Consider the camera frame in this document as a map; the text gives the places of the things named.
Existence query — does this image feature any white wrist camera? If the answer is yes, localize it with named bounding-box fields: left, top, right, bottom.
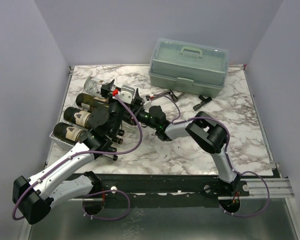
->
left=112, top=85, right=136, bottom=105
left=142, top=94, right=155, bottom=110

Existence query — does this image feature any green bottle silver neck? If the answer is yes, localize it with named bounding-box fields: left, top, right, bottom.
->
left=75, top=93, right=109, bottom=112

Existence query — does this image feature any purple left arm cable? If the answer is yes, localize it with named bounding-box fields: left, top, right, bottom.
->
left=11, top=94, right=144, bottom=221

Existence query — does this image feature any black metal base rail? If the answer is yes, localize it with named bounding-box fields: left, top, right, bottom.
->
left=97, top=173, right=250, bottom=208

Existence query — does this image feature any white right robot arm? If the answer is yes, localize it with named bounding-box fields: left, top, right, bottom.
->
left=125, top=90, right=241, bottom=196

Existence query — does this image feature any grey metal rod tool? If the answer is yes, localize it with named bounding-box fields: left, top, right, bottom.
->
left=145, top=89, right=185, bottom=103

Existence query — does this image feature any black corkscrew tool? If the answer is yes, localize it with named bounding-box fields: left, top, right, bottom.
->
left=193, top=95, right=212, bottom=111

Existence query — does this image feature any clear bottle with cork stopper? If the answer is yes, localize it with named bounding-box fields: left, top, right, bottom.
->
left=83, top=76, right=108, bottom=97

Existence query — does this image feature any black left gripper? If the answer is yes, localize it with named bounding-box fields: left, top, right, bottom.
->
left=101, top=80, right=141, bottom=136

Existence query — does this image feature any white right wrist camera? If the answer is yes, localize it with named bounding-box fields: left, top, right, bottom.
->
left=142, top=94, right=155, bottom=110

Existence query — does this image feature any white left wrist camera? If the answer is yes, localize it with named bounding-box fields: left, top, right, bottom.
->
left=112, top=85, right=136, bottom=105

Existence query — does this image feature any green bottle in rack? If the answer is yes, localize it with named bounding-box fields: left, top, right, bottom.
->
left=101, top=154, right=118, bottom=161

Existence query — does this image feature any olive green wine bottle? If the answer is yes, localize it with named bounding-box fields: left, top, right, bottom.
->
left=53, top=122, right=89, bottom=146

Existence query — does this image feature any green plastic toolbox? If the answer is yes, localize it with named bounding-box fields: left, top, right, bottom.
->
left=148, top=38, right=229, bottom=98

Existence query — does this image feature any dark green white-label bottle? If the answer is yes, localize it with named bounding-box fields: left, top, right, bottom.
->
left=63, top=106, right=92, bottom=129

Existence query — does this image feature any clear acrylic wine rack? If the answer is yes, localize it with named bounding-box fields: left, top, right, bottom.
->
left=50, top=106, right=91, bottom=150

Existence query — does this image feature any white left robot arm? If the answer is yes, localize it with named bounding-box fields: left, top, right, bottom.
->
left=12, top=82, right=143, bottom=225

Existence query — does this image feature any clear glass wine bottle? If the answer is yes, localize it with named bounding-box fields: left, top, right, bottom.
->
left=117, top=122, right=139, bottom=137

